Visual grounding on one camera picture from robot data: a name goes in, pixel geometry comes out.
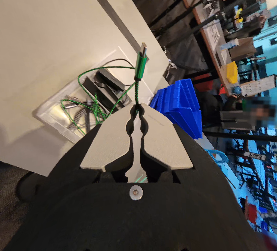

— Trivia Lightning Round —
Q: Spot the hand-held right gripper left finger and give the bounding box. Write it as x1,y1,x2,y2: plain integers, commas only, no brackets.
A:
80,104,137,178

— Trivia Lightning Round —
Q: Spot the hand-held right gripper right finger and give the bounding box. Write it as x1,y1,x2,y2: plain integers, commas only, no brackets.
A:
138,103,194,181

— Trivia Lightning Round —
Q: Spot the clear plastic storage box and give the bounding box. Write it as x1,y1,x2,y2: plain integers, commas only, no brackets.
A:
35,46,153,144

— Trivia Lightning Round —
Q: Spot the green braided charging cable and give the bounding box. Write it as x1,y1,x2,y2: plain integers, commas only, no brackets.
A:
61,42,150,135

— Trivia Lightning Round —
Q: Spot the stack of blue bins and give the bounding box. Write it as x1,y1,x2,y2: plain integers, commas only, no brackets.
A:
149,78,203,140

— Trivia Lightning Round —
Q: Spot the large black box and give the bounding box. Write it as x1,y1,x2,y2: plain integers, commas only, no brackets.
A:
82,77,132,113

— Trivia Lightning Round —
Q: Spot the long black port hub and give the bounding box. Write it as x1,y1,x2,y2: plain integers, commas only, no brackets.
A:
96,68,127,95

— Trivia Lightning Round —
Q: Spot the grey metal box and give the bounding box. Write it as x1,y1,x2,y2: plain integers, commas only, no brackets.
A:
220,110,256,130

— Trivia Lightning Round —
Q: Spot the black caster wheel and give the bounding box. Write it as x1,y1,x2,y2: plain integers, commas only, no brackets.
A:
16,170,51,201

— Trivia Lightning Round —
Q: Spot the yellow plastic bin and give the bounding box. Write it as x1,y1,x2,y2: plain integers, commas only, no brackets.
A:
225,61,239,84

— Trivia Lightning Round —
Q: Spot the white perforated panel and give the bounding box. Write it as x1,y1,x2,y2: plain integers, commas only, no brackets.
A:
240,75,276,97

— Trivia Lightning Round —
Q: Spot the white printed paper sheet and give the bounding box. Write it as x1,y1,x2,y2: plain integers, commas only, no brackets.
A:
205,22,224,46

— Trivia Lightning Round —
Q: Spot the brown cardboard box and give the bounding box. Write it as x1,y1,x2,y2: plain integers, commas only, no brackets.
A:
229,37,257,61

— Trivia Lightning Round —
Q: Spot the cluttered wooden workbench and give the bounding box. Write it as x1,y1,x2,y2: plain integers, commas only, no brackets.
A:
172,0,266,96

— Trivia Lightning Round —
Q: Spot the grey coiled cable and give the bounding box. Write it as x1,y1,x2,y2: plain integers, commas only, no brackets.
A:
64,96,93,130

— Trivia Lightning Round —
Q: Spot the small black hub with cable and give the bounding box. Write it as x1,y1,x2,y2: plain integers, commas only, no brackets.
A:
97,58,135,89

